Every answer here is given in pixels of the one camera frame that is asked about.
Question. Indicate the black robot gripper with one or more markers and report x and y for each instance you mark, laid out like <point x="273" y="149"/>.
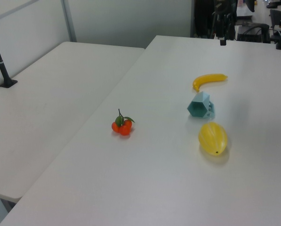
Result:
<point x="223" y="21"/>

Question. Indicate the light blue hexagonal mug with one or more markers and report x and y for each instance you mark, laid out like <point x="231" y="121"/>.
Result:
<point x="197" y="108"/>

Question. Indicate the black equipment box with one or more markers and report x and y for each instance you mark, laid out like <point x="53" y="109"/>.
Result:
<point x="253" y="33"/>

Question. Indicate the yellow toy banana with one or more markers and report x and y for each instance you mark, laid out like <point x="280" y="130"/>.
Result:
<point x="208" y="79"/>

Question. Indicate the yellow striped toy melon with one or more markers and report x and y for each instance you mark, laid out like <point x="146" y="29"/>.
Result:
<point x="212" y="139"/>

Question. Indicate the orange toy tangerines with leaves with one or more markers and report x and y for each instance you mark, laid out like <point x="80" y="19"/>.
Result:
<point x="124" y="128"/>

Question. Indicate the grey partition post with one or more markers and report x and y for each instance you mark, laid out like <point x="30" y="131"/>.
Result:
<point x="69" y="20"/>

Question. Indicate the black camera pole with clamp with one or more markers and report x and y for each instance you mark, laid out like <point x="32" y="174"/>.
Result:
<point x="0" y="63"/>

